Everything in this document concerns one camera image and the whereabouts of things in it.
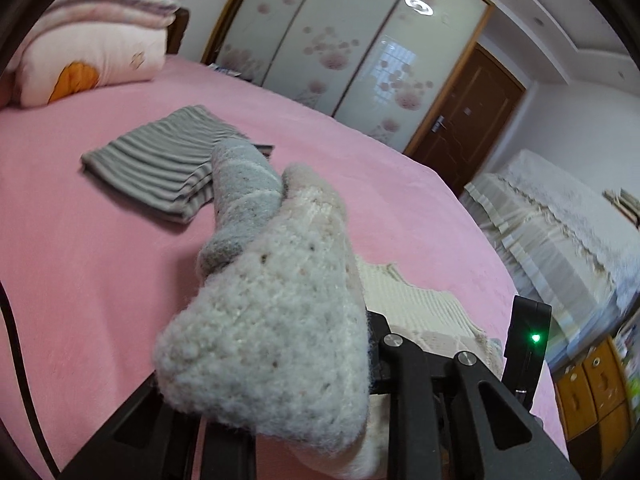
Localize cream pillow with orange print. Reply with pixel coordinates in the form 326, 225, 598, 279
14, 25, 168, 108

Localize black cable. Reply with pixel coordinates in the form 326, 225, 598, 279
0, 280, 58, 471

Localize striped folded garment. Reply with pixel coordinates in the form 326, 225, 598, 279
81, 105, 275, 225

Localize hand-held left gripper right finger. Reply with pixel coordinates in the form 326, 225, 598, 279
366, 309, 583, 480

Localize grey and cream argyle sweater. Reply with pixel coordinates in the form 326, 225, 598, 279
152, 140, 503, 478

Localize pink bed sheet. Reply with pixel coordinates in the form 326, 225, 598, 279
0, 55, 556, 480

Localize floral sliding wardrobe doors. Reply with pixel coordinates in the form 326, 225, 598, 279
200, 0, 493, 156

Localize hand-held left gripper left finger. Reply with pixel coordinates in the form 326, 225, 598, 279
59, 375, 257, 480

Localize yellow wooden cabinet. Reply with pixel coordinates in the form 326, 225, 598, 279
552, 335, 632, 471

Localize brown wooden door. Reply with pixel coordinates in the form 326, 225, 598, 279
402, 42, 528, 196

